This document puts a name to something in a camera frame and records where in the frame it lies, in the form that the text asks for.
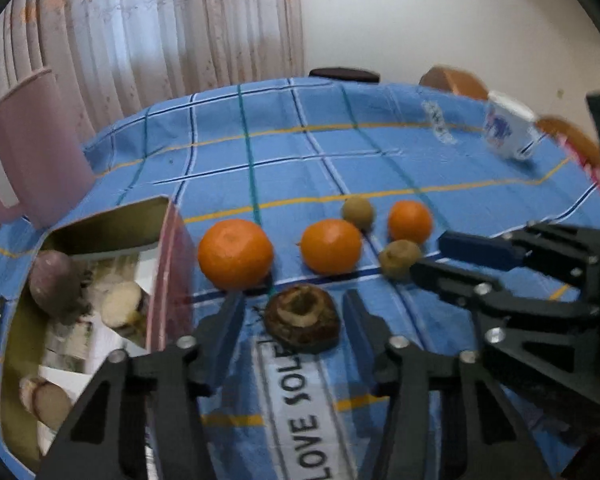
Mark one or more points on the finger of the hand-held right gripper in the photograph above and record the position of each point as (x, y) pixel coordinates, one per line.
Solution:
(450, 280)
(480, 250)

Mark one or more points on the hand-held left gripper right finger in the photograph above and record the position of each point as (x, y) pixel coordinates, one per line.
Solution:
(356, 317)

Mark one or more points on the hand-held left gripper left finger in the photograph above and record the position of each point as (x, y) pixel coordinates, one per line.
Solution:
(232, 320)

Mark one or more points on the brown shiitake mushroom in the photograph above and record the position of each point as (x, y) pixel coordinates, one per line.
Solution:
(302, 317)

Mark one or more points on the brownish green kiwi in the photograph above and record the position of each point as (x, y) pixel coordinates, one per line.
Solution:
(358, 212)
(397, 259)

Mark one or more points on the cardboard box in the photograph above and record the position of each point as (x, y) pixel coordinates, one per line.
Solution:
(25, 340)

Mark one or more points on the red patterned cloth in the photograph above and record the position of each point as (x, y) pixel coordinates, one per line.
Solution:
(597, 177)

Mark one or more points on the orange wooden chair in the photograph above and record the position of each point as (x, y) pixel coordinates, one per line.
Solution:
(572, 137)
(455, 81)

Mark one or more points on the large orange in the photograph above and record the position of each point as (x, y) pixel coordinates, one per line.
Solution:
(235, 254)

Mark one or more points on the small orange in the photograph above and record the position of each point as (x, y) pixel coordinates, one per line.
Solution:
(410, 221)

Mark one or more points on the medium orange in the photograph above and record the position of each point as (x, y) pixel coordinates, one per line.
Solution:
(331, 246)

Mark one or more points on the white cup with blue print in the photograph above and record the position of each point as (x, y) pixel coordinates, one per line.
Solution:
(507, 127)

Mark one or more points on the cut pale root piece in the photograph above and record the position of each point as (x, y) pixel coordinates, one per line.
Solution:
(122, 305)

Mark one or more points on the blue plaid tablecloth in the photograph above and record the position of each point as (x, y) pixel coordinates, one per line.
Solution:
(290, 160)

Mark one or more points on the purple round taro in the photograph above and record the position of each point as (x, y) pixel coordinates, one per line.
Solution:
(55, 282)

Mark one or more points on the pale brown root vegetable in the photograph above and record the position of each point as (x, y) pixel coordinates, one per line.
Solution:
(47, 402)

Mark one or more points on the dark chair back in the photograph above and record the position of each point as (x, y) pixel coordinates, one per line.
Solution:
(344, 74)

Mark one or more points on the pink plastic mug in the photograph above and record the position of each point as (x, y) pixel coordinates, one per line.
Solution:
(30, 150)

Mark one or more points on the floral sheer curtain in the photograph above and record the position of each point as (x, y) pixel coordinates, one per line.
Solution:
(145, 30)

